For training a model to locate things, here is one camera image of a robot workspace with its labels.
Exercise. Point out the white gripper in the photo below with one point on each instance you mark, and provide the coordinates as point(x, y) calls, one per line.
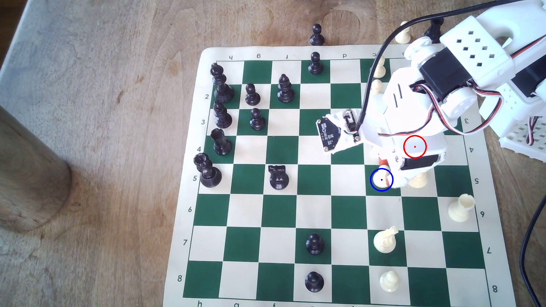
point(418, 165)

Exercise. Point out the white pawn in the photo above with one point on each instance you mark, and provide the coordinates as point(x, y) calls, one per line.
point(379, 182)
point(376, 87)
point(379, 71)
point(389, 282)
point(402, 37)

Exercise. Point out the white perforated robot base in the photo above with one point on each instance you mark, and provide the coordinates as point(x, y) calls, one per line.
point(522, 143)

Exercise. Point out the green and white chess mat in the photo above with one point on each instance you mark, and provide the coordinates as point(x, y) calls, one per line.
point(315, 181)

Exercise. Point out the white queen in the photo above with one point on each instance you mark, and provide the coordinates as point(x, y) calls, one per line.
point(418, 181)

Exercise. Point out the white knight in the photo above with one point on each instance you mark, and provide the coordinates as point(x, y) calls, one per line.
point(385, 242)

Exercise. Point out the white rook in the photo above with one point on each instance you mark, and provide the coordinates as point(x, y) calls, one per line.
point(460, 209)

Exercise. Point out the black pawn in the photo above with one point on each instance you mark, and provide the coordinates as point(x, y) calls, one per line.
point(316, 36)
point(252, 96)
point(315, 245)
point(257, 120)
point(315, 64)
point(314, 282)

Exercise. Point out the black knight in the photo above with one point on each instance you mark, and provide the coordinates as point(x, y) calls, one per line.
point(279, 178)

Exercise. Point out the black bishop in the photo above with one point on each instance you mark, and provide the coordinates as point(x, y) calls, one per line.
point(285, 90)
point(222, 117)

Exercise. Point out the black rook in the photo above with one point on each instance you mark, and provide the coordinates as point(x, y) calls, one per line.
point(434, 32)
point(222, 144)

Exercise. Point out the black queen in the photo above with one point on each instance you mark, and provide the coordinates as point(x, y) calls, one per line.
point(209, 174)

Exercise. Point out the black king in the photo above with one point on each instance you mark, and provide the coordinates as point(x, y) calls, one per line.
point(222, 87)

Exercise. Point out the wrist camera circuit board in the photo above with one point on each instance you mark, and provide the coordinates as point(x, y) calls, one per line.
point(330, 134)

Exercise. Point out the wooden cylinder post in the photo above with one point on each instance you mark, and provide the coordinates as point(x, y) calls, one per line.
point(30, 170)

